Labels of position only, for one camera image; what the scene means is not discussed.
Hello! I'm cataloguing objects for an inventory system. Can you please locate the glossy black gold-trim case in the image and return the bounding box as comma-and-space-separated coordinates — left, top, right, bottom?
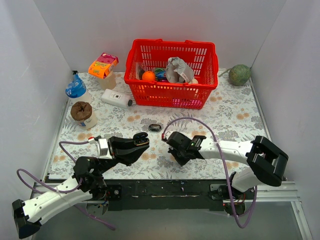
132, 132, 150, 146

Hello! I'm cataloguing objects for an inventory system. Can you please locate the taped black charging case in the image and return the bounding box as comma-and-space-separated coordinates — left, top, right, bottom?
148, 123, 162, 132

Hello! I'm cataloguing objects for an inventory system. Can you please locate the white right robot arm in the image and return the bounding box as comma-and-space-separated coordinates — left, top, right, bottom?
162, 131, 289, 199

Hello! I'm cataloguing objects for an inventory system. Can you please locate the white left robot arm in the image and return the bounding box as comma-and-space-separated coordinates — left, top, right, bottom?
12, 132, 150, 239

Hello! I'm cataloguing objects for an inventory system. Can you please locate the pink package in basket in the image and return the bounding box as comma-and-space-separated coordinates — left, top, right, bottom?
172, 98, 202, 109

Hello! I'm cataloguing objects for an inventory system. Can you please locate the white lying bottle black cap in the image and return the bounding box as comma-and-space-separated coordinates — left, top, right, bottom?
101, 89, 133, 109

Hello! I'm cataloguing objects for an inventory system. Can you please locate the brown lid white jar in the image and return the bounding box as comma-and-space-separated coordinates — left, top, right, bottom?
70, 101, 98, 130

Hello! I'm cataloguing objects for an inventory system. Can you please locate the floral table mat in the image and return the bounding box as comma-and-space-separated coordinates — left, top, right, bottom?
47, 69, 269, 181

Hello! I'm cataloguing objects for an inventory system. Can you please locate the clear plastic jar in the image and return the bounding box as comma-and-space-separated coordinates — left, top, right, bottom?
97, 71, 117, 91

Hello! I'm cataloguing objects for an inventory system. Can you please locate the blue lid plastic bottle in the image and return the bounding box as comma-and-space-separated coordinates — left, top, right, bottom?
65, 73, 92, 104

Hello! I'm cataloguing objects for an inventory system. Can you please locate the orange fruit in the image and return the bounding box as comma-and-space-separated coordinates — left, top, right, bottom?
141, 71, 156, 82

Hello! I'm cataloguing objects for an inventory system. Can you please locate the grey crumpled paper bag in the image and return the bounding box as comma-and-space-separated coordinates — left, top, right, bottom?
165, 57, 195, 84

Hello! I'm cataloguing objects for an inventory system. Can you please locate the orange pink snack box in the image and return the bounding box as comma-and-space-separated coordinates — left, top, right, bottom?
88, 52, 119, 79

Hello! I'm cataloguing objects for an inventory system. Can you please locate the green round melon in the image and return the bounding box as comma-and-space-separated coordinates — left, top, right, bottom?
228, 64, 251, 86

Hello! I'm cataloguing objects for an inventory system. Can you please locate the red plastic shopping basket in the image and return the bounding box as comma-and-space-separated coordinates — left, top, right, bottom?
124, 39, 219, 108

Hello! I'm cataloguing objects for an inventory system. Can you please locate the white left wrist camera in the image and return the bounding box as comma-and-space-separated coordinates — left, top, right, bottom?
88, 135, 112, 159

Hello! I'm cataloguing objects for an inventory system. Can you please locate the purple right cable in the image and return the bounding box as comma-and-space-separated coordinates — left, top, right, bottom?
162, 117, 258, 229

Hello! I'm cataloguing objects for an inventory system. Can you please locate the purple cable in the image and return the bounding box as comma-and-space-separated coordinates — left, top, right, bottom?
16, 137, 117, 231
162, 117, 258, 229

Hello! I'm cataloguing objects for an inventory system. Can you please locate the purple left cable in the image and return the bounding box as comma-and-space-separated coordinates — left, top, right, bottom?
16, 137, 117, 231

